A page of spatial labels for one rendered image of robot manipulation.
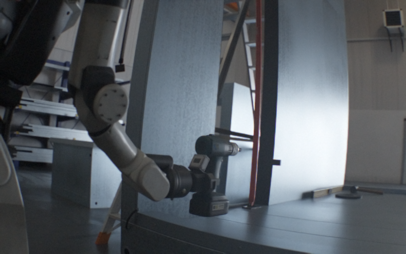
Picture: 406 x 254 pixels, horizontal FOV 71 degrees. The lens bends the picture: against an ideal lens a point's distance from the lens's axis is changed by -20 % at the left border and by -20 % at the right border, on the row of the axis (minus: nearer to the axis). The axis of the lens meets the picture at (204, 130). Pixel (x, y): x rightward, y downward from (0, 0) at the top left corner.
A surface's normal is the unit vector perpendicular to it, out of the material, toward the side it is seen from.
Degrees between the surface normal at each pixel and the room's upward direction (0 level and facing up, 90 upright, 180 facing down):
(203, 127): 90
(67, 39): 90
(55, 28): 107
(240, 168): 90
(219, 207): 90
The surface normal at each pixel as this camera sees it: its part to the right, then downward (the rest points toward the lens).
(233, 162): 0.77, 0.03
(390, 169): -0.63, -0.10
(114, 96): 0.68, 0.32
